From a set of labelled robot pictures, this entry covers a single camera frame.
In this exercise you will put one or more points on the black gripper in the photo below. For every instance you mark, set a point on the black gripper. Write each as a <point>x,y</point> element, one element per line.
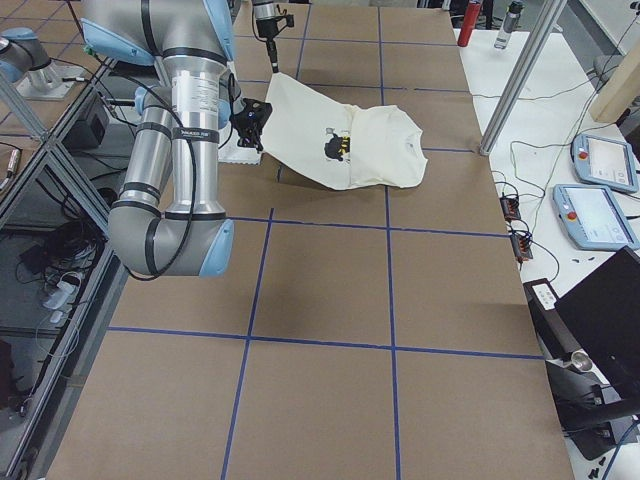
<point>264,26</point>
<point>248,131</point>

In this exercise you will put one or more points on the cream long-sleeve cat shirt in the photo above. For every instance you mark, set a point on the cream long-sleeve cat shirt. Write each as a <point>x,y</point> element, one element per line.
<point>341,146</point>

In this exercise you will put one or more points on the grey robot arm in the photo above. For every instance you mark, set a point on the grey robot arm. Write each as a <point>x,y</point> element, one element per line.
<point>167,219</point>
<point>265,9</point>

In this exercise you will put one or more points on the red water bottle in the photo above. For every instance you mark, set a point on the red water bottle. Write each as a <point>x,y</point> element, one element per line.
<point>469,21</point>

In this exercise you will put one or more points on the clear grey water bottle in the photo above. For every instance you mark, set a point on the clear grey water bottle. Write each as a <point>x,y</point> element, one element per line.
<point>509,24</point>

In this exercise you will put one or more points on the small orange circuit board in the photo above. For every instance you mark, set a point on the small orange circuit board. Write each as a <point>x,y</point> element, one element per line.
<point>510,208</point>

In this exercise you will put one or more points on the far teach pendant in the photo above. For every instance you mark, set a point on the far teach pendant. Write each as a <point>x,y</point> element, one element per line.
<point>602,161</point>

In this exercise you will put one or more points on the teach pendant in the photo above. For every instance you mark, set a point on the teach pendant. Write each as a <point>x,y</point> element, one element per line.
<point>602,161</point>
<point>592,218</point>

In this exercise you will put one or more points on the wooden beam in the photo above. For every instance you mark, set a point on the wooden beam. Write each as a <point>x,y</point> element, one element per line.
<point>620,90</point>

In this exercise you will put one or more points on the near teach pendant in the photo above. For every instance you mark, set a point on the near teach pendant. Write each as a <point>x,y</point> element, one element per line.
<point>592,218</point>

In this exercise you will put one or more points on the aluminium side frame rack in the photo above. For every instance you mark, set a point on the aluminium side frame rack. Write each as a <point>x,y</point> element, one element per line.
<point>61,161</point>

